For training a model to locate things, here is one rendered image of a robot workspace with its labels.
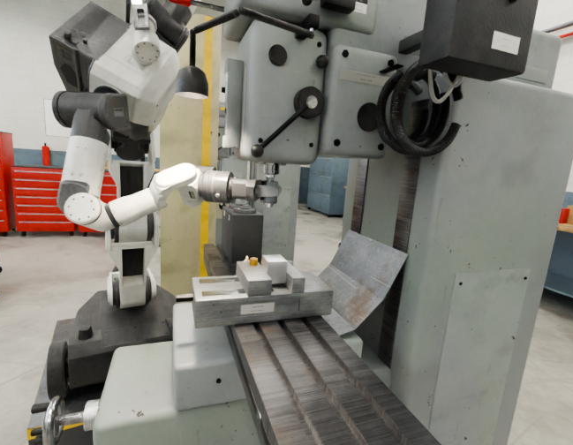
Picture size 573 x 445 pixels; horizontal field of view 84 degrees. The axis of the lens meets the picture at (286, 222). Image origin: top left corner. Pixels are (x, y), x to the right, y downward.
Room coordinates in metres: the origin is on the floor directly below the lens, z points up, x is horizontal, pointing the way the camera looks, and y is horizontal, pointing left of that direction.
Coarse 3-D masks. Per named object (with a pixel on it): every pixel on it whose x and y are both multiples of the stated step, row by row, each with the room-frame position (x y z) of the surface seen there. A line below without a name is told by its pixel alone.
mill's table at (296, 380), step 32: (224, 256) 1.23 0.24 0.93; (288, 320) 0.74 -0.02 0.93; (320, 320) 0.76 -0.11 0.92; (256, 352) 0.60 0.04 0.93; (288, 352) 0.60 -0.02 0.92; (320, 352) 0.61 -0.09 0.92; (352, 352) 0.62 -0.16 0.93; (256, 384) 0.50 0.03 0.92; (288, 384) 0.52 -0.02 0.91; (320, 384) 0.53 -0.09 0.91; (352, 384) 0.54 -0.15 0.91; (384, 384) 0.52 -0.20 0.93; (256, 416) 0.48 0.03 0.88; (288, 416) 0.43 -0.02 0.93; (320, 416) 0.44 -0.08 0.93; (352, 416) 0.44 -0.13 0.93; (384, 416) 0.46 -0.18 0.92
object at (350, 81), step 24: (336, 48) 0.81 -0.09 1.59; (336, 72) 0.81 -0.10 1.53; (360, 72) 0.83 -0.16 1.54; (336, 96) 0.81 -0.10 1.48; (360, 96) 0.84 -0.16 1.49; (336, 120) 0.82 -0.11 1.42; (360, 120) 0.83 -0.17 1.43; (336, 144) 0.81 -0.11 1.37; (360, 144) 0.84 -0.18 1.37; (384, 144) 0.87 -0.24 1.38
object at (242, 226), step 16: (224, 208) 1.30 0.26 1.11; (240, 208) 1.22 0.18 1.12; (224, 224) 1.29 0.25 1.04; (240, 224) 1.16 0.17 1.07; (256, 224) 1.18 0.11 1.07; (224, 240) 1.28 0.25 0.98; (240, 240) 1.16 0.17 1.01; (256, 240) 1.19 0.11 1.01; (240, 256) 1.16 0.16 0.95; (256, 256) 1.19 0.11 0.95
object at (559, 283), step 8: (344, 200) 7.09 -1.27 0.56; (568, 208) 3.34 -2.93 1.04; (560, 216) 3.36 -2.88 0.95; (568, 216) 3.35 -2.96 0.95; (560, 224) 3.23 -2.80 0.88; (568, 224) 3.28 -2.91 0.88; (552, 280) 3.40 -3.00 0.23; (560, 280) 3.42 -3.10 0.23; (568, 280) 3.44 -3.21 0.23; (552, 288) 3.13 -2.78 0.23; (560, 288) 3.15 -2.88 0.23; (568, 288) 3.17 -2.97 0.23; (568, 296) 2.99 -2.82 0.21
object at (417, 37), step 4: (420, 32) 0.81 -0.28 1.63; (412, 36) 0.83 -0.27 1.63; (416, 36) 0.82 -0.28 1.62; (420, 36) 0.81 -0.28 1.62; (404, 40) 0.86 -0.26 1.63; (408, 40) 0.85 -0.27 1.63; (412, 40) 0.83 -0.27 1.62; (416, 40) 0.82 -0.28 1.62; (420, 40) 0.81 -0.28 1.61; (400, 44) 0.87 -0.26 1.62; (404, 44) 0.86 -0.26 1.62; (408, 44) 0.85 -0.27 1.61; (412, 44) 0.83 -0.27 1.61; (416, 44) 0.82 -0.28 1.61; (420, 44) 0.81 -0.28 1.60; (400, 48) 0.87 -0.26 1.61; (404, 48) 0.86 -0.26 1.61; (408, 48) 0.85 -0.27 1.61; (412, 48) 0.84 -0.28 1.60; (416, 48) 0.84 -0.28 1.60; (400, 52) 0.87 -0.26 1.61; (404, 52) 0.87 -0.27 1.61; (408, 52) 0.87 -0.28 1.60
